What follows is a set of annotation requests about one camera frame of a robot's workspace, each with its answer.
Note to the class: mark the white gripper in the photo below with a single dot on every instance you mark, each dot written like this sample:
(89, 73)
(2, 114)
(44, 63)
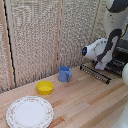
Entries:
(100, 65)

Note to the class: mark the white black Franka robot arm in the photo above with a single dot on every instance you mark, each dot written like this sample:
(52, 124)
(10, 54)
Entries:
(108, 40)

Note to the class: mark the metal ribbed oven tray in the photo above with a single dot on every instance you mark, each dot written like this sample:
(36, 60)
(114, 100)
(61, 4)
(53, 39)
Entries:
(115, 66)

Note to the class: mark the blue mug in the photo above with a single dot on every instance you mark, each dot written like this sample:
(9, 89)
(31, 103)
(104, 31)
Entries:
(64, 74)

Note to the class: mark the yellow bowl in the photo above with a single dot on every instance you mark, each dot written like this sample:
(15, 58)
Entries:
(45, 87)

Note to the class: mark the beige woven folding screen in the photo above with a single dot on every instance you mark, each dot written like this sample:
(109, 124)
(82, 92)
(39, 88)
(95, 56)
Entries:
(33, 40)

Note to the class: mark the white floral-rimmed plate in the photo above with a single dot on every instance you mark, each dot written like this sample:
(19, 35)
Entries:
(30, 112)

